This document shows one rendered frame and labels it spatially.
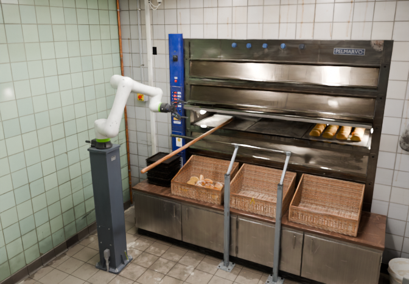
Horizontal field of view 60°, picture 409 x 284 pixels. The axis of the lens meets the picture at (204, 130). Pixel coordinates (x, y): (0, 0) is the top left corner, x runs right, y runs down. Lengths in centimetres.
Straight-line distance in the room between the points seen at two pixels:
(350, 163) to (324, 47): 106
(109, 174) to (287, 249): 169
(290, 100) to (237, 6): 101
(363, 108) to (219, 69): 139
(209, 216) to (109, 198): 95
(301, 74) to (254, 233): 151
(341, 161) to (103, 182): 215
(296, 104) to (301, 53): 46
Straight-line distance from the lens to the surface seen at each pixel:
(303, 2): 337
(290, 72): 341
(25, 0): 350
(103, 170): 325
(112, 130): 302
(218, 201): 347
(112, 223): 344
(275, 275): 349
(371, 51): 331
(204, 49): 372
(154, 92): 337
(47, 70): 359
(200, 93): 378
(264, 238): 339
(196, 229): 367
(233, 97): 362
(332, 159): 351
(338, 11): 331
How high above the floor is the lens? 220
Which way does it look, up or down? 16 degrees down
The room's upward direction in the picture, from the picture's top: straight up
